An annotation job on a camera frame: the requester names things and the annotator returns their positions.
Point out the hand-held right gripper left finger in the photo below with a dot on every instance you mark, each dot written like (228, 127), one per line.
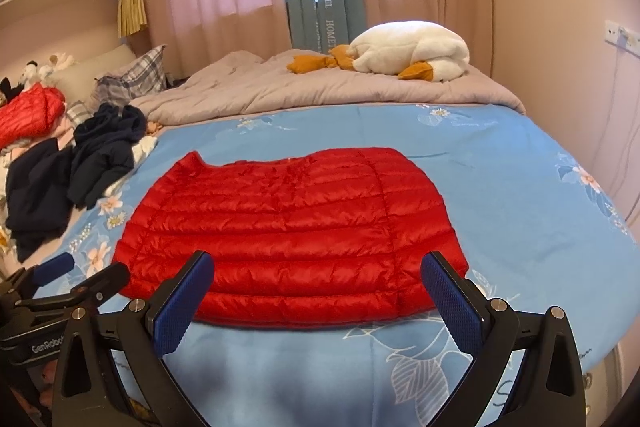
(182, 302)

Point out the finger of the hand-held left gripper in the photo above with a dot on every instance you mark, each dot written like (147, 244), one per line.
(107, 282)
(52, 269)

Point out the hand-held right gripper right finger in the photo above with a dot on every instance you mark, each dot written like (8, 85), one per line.
(450, 302)

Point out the red down jacket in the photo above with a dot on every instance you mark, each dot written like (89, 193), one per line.
(290, 237)
(27, 114)

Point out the dark navy garment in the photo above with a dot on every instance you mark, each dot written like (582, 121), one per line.
(37, 202)

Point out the navy hoodie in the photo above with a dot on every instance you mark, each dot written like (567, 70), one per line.
(105, 152)

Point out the blue floral bed sheet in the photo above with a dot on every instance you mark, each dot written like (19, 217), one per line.
(500, 182)

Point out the white cloth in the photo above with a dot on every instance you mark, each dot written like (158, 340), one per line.
(142, 149)

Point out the crumpled red down jacket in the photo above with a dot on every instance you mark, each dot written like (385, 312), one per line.
(27, 114)

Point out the small peach cloth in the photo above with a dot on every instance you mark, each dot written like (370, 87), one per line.
(153, 128)

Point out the small white plush toy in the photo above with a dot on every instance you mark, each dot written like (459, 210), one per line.
(59, 60)
(31, 72)

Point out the beige padded headboard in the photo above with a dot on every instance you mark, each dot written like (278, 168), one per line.
(90, 64)

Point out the plaid pillow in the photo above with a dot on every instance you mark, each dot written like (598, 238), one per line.
(135, 74)

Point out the grey duvet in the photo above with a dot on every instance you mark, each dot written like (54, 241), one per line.
(325, 87)

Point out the white goose plush toy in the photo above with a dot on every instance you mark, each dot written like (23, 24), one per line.
(415, 47)

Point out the yellow pleated hanging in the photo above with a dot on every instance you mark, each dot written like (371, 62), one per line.
(131, 7)

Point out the white wall socket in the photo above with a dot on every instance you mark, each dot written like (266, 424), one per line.
(622, 32)

